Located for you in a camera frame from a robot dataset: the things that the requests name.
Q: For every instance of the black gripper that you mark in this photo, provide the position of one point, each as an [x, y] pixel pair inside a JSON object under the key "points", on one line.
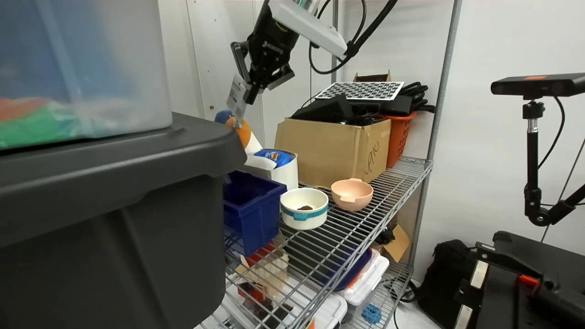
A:
{"points": [[270, 39]]}

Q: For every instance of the white bowl teal band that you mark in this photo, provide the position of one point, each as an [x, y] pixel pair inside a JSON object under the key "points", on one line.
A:
{"points": [[303, 220]]}

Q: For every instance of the black white keyboard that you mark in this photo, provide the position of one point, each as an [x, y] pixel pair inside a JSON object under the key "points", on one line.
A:
{"points": [[356, 92]]}

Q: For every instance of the brown paper bag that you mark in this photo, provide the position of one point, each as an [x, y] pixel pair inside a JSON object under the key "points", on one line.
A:
{"points": [[331, 153]]}

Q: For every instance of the white cardboard box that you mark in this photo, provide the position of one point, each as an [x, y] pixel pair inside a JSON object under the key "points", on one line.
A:
{"points": [[290, 178]]}

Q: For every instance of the small brown lump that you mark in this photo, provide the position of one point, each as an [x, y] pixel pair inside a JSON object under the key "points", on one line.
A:
{"points": [[305, 207]]}

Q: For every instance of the blue plastic bin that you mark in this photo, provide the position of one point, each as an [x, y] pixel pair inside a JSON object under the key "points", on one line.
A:
{"points": [[252, 222]]}

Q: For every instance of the orange plastic bin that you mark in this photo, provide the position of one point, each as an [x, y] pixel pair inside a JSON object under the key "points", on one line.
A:
{"points": [[398, 140]]}

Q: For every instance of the clear plastic storage tote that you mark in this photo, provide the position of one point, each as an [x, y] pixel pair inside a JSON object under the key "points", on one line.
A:
{"points": [[91, 61]]}

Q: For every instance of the dark blue flat case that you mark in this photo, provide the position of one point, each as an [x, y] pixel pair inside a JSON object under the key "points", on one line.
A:
{"points": [[329, 257]]}

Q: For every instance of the dark grey storage tote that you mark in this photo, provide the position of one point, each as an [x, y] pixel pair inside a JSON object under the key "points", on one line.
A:
{"points": [[120, 244]]}

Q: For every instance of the loose cardboard piece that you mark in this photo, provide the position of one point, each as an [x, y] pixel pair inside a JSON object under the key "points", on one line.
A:
{"points": [[395, 244]]}

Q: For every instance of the white lidded container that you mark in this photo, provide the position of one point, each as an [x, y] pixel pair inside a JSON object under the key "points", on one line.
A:
{"points": [[365, 280]]}

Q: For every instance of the small blue round part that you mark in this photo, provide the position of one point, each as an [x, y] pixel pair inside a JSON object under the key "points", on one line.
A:
{"points": [[371, 313]]}

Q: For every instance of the black bag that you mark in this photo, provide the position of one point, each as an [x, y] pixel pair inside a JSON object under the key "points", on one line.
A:
{"points": [[444, 280]]}

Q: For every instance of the black robot cart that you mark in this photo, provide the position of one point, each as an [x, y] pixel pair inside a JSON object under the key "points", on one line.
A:
{"points": [[535, 262]]}

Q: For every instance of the black stereo camera bar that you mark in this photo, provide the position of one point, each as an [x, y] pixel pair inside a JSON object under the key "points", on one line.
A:
{"points": [[535, 85]]}

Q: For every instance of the black camera stand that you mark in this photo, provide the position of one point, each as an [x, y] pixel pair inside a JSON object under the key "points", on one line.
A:
{"points": [[532, 171]]}

